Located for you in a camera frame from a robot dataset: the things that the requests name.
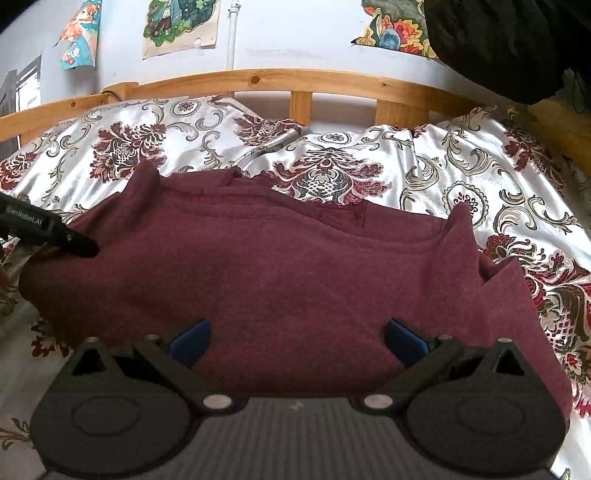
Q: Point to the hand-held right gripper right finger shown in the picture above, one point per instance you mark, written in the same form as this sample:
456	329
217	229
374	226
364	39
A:
406	344

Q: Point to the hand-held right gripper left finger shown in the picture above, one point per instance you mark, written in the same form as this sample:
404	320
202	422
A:
191	344

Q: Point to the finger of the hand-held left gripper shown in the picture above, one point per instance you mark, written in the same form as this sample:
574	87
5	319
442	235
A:
76	242

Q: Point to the maroon long-sleeved shirt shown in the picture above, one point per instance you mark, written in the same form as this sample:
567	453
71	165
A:
277	286

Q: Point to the floral satin bedsheet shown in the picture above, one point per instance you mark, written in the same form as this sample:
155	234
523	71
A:
461	170

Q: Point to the black padded jacket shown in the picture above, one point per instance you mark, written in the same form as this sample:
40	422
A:
512	44

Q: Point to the curled cartoon girl wall poster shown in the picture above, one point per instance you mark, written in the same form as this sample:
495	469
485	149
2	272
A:
81	34

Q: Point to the blond cartoon figure wall poster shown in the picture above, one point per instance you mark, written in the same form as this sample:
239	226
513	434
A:
178	23

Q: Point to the white wall pipe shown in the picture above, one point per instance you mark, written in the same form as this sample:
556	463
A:
232	34

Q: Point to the wooden bed frame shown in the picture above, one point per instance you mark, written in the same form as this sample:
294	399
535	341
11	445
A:
323	85

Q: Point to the colourful flower wall poster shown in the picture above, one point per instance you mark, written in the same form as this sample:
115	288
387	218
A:
397	30

